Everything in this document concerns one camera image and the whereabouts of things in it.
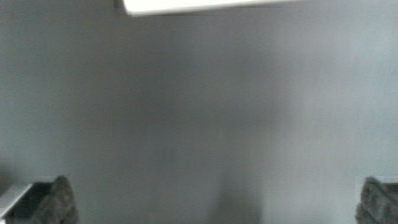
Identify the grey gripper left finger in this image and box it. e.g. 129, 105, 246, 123
0, 176, 79, 224

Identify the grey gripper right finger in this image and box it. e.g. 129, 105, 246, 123
355, 177, 398, 224

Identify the white marker base sheet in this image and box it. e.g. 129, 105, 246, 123
120, 0, 303, 16

